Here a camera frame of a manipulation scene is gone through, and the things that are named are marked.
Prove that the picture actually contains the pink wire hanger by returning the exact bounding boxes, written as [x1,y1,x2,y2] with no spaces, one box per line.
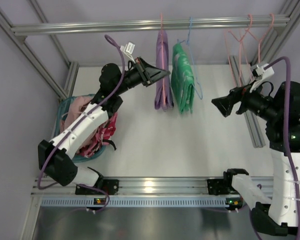
[160,12,166,108]

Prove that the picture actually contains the purple trousers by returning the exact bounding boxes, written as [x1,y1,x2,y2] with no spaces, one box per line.
[154,30,174,111]

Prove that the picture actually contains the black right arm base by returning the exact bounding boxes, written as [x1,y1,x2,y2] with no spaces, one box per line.
[207,168,249,196]

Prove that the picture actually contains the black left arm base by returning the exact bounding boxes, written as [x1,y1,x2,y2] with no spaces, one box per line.
[75,175,120,196]

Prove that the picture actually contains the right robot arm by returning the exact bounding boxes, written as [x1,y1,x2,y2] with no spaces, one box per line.
[211,81,300,239]

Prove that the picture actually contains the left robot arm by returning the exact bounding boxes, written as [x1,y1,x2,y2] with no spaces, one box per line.
[38,57,170,188]

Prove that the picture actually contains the green tie-dye trousers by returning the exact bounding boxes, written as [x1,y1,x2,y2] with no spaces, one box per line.
[170,43,195,114]

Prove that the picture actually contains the pink camouflage trousers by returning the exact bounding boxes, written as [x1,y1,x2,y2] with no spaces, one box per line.
[77,112,118,158]

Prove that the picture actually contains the pale pink garment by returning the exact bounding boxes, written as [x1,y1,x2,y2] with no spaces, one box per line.
[59,96,92,132]

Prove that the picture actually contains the teal plastic laundry basket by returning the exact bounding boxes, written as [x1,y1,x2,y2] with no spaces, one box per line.
[53,94,106,164]

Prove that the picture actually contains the blue wire hanger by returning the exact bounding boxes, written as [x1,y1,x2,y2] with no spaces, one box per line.
[177,17,204,100]

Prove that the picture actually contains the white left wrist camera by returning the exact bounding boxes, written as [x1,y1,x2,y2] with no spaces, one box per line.
[120,41,136,63]

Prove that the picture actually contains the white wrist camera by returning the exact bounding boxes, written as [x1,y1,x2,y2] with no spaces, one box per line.
[249,61,275,93]
[120,41,136,63]

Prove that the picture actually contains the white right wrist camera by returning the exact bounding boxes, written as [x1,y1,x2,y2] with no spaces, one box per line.
[249,61,275,93]

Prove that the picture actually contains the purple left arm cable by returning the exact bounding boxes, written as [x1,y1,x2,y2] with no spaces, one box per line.
[37,34,131,209]

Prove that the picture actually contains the aluminium hanging rail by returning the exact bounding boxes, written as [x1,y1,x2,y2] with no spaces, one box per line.
[10,14,291,37]

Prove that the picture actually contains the right aluminium frame post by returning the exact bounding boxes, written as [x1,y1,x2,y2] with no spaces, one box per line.
[225,0,300,149]

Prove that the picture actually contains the aluminium frame post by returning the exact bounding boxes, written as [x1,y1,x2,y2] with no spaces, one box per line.
[225,0,300,149]
[0,8,79,100]

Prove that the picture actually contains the aluminium front rail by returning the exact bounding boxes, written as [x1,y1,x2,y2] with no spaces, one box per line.
[31,176,273,197]

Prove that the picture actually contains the perforated grey cable tray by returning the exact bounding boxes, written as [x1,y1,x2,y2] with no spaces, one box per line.
[39,196,243,208]

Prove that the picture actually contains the left aluminium frame post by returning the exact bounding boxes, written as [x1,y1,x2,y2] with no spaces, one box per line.
[0,8,79,100]

